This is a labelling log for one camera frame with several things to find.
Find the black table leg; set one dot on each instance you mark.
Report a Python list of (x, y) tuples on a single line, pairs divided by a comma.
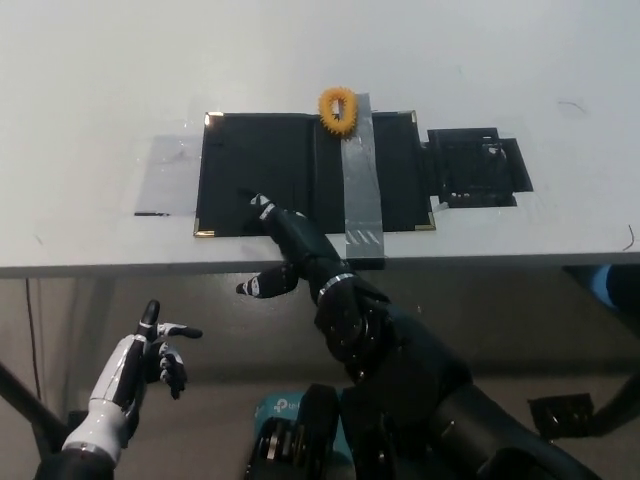
[(620, 405), (30, 405)]

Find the black USC diary folder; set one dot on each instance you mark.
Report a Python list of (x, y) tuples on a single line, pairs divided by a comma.
[(260, 170)]

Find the clear plastic sheet patch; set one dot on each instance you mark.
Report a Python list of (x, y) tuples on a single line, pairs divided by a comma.
[(165, 175)]

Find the black robot torso blocks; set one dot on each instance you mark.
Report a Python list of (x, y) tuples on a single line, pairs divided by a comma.
[(300, 440)]

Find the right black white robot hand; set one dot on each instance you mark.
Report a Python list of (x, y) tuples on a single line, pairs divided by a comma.
[(300, 245)]

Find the grey duct tape strip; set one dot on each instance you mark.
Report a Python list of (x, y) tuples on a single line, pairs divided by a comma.
[(362, 200)]

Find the teal tp-link box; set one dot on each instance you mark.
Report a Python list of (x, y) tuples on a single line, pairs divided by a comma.
[(280, 407)]

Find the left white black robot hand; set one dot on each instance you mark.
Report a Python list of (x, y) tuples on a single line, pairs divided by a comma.
[(120, 365)]

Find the blue object under desk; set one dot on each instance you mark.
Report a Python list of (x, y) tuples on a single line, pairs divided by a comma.
[(612, 287)]

